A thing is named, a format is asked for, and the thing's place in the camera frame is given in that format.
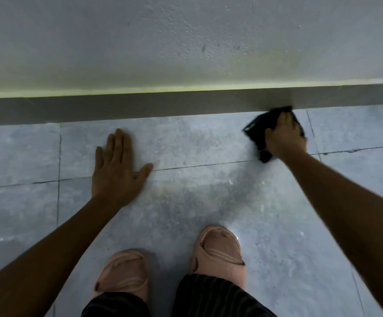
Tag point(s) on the person's right hand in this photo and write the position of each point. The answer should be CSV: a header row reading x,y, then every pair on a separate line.
x,y
287,140

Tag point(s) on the person's left hand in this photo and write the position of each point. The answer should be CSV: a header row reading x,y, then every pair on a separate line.
x,y
115,178

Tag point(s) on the black cleaning cloth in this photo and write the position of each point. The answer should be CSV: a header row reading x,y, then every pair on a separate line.
x,y
259,128

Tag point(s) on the grey baseboard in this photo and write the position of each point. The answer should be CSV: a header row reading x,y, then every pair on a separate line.
x,y
112,107

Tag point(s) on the person's right forearm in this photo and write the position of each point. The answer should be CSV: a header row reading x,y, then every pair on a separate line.
x,y
356,221

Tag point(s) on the person's left forearm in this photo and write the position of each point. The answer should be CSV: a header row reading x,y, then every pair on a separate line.
x,y
39,260

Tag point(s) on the pink slipper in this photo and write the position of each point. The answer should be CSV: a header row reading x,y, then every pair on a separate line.
x,y
122,274
221,260

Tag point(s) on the black grey striped shorts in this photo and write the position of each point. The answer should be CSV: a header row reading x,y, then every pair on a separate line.
x,y
211,298

